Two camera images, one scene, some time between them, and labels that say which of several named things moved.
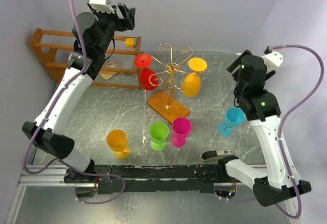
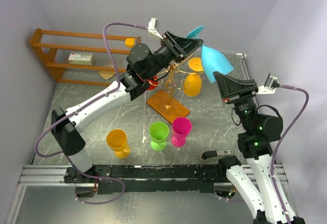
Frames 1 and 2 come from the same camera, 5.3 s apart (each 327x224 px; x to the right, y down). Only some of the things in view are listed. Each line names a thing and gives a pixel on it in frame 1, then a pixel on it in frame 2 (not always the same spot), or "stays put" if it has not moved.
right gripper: (236, 64) → (239, 89)
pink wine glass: (181, 127) stays put
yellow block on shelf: (130, 42) stays put
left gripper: (126, 23) → (180, 47)
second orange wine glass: (117, 141) stays put
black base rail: (154, 178) stays put
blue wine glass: (233, 117) → (213, 60)
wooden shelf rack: (119, 69) stays put
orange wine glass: (191, 83) stays put
